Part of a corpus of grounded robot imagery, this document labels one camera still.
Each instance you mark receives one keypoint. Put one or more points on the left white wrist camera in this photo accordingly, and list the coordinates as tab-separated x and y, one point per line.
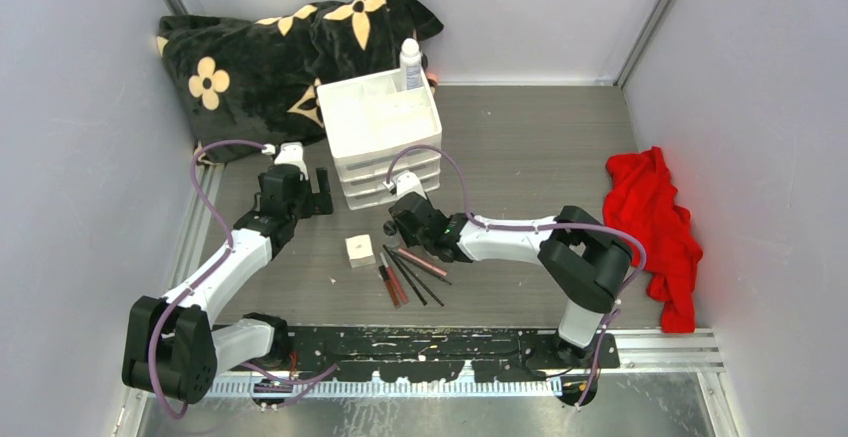
292	154

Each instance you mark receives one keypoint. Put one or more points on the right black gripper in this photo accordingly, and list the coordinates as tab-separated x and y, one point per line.
409	237

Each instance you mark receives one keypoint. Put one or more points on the white spray bottle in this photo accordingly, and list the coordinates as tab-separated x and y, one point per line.
410	60

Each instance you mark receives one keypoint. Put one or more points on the pink makeup pencil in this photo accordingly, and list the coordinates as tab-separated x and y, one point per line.
422	264

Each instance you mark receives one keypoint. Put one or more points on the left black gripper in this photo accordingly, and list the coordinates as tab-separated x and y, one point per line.
318	203

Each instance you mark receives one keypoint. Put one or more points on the red cloth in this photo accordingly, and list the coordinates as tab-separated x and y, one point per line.
642	203

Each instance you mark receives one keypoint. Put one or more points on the red lip gloss tube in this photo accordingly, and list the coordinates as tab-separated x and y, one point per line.
394	282

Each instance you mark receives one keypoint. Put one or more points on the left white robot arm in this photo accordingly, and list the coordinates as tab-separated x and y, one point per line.
172	345

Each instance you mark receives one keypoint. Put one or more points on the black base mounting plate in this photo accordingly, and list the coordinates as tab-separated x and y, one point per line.
494	354

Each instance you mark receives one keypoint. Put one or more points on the small cream box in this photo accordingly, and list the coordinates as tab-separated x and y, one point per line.
360	251

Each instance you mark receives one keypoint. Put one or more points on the white plastic drawer organizer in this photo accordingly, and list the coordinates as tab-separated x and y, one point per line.
370	119

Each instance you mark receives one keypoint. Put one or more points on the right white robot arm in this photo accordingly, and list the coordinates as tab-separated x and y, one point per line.
588	261

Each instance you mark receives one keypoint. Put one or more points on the dark red lip gloss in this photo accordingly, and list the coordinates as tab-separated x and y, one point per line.
389	286

